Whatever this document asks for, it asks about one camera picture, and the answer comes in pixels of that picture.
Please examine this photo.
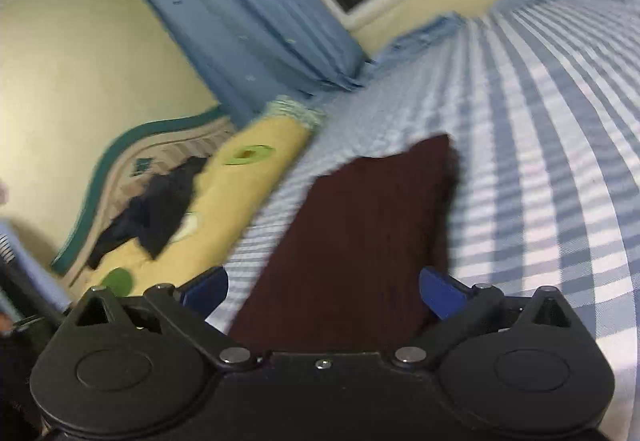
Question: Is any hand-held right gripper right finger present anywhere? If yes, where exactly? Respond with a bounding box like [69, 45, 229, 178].
[394, 267, 585, 367]

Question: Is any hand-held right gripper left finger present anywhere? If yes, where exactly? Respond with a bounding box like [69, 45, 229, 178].
[65, 266, 257, 369]

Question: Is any maroon garment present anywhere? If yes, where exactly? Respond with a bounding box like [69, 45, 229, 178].
[227, 135, 461, 354]

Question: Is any dark clothing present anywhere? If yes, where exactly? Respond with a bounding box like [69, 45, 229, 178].
[87, 156, 208, 269]

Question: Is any yellow blanket with green print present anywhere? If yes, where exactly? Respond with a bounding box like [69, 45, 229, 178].
[65, 96, 326, 312]

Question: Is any teal bordered patterned mat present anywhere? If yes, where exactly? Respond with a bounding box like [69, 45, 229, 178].
[52, 106, 241, 287]

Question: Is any blue checked bedsheet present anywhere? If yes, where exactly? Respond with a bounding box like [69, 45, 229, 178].
[205, 0, 640, 441]

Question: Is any blue curtain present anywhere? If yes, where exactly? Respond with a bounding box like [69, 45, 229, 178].
[109, 0, 366, 126]

